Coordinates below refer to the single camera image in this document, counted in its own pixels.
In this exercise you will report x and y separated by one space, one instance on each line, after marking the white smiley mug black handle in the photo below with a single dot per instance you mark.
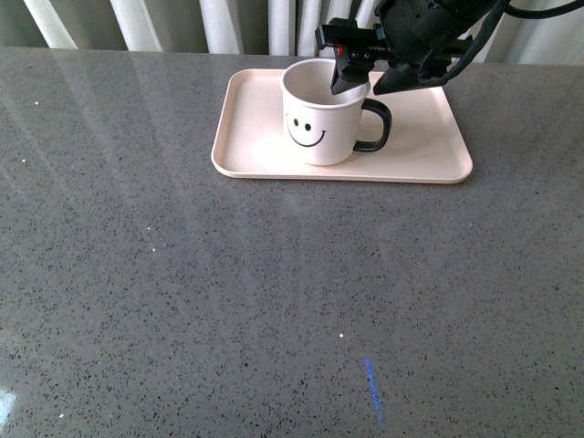
321 128

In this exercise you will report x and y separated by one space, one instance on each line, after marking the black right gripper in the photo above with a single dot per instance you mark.
422 42

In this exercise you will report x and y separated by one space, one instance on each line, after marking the grey-white pleated curtain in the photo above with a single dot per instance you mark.
276 28

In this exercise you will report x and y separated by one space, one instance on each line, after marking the cream rectangular tray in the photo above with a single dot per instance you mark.
425 144

